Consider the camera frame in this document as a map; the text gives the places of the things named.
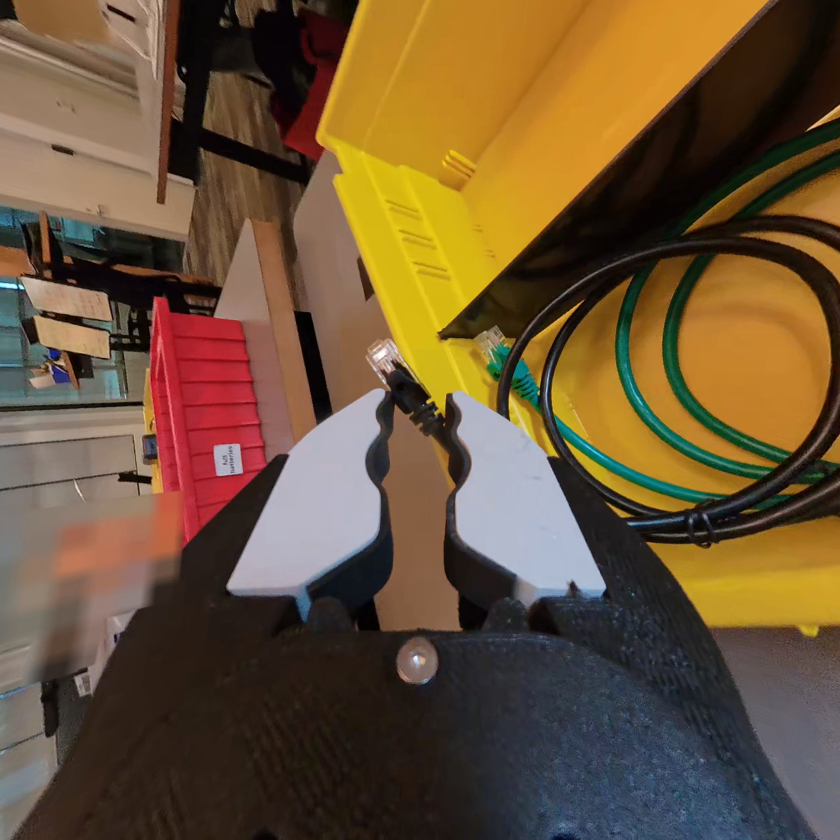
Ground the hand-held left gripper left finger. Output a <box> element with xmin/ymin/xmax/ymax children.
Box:
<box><xmin>226</xmin><ymin>387</ymin><xmax>396</xmax><ymax>622</ymax></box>

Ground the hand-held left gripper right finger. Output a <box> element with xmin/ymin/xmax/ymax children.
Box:
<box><xmin>444</xmin><ymin>391</ymin><xmax>609</xmax><ymax>615</ymax></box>

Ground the green ethernet cable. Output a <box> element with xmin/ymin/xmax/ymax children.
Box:
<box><xmin>476</xmin><ymin>121</ymin><xmax>840</xmax><ymax>508</ymax></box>

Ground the black ethernet cable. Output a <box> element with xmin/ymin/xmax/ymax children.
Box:
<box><xmin>365</xmin><ymin>215</ymin><xmax>840</xmax><ymax>549</ymax></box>

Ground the yellow plastic bin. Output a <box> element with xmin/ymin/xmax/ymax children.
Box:
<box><xmin>316</xmin><ymin>0</ymin><xmax>840</xmax><ymax>637</ymax></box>

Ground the red ribbed storage bin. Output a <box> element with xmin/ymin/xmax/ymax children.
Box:
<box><xmin>150</xmin><ymin>297</ymin><xmax>270</xmax><ymax>542</ymax></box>

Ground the hanging paper sheet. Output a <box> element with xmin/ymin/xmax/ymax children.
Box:
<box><xmin>20</xmin><ymin>276</ymin><xmax>114</xmax><ymax>322</ymax></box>
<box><xmin>33</xmin><ymin>315</ymin><xmax>112</xmax><ymax>360</ymax></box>

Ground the black bin divider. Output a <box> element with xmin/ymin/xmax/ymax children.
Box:
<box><xmin>438</xmin><ymin>0</ymin><xmax>840</xmax><ymax>341</ymax></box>

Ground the wooden desk with black legs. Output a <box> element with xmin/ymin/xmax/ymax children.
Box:
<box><xmin>156</xmin><ymin>0</ymin><xmax>312</xmax><ymax>206</ymax></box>

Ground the cardboard box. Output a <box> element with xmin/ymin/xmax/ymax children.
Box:
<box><xmin>13</xmin><ymin>0</ymin><xmax>155</xmax><ymax>56</ymax></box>

